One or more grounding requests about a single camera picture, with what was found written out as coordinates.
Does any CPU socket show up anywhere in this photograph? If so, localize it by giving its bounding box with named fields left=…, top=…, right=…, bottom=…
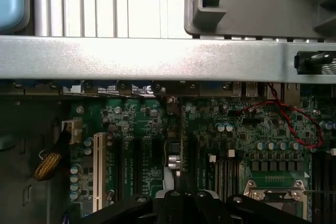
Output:
left=244, top=174, right=311, bottom=221

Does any white expansion slot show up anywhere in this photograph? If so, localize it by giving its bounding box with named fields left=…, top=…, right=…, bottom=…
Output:
left=92, top=132, right=105, bottom=210

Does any green motherboard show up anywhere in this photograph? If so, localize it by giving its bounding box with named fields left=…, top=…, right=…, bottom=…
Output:
left=69, top=95, right=336, bottom=224

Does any red black twisted wire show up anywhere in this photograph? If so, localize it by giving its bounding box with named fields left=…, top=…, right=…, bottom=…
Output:
left=235, top=82, right=324, bottom=149

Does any yellow mesh power cable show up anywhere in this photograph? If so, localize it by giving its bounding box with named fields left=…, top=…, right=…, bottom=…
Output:
left=33, top=129, right=72, bottom=182

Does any white power connector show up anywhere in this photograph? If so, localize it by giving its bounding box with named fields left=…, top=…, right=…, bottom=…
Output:
left=61, top=119, right=82, bottom=145

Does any open PC case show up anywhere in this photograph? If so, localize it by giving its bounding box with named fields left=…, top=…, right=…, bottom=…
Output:
left=0, top=34, right=336, bottom=224

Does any metal port block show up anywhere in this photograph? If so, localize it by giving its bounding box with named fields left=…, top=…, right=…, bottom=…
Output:
left=230, top=80, right=301, bottom=99

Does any long black expansion slot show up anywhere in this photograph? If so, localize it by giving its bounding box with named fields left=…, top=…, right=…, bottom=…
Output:
left=132, top=137, right=144, bottom=201
left=112, top=136, right=124, bottom=201

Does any grey parts rack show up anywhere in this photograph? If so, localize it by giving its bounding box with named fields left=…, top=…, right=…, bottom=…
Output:
left=183, top=0, right=336, bottom=43

